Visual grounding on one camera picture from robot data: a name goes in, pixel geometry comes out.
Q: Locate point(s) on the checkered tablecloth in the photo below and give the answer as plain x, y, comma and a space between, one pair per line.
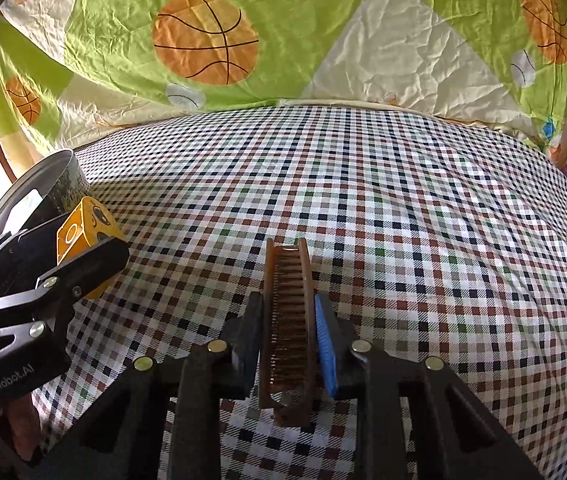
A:
413, 260

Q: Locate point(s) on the white paper tin liner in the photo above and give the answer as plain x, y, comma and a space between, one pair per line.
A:
23, 210

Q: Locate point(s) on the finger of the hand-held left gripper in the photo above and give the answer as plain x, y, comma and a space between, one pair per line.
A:
13, 265
101, 265

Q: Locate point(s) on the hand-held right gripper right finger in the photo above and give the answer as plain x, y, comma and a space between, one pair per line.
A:
326, 345

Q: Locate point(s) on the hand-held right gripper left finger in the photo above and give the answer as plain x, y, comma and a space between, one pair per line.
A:
246, 350

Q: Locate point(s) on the basketball print bed sheet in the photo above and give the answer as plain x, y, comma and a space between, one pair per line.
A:
363, 35

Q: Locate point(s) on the black round tin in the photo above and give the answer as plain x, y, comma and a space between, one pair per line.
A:
71, 185

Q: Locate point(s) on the person's left forearm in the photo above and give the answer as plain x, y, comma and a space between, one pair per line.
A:
18, 420

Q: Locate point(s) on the brown comb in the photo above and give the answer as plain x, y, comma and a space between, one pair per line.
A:
288, 320

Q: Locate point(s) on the yellow face toy block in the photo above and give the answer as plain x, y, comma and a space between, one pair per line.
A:
76, 232

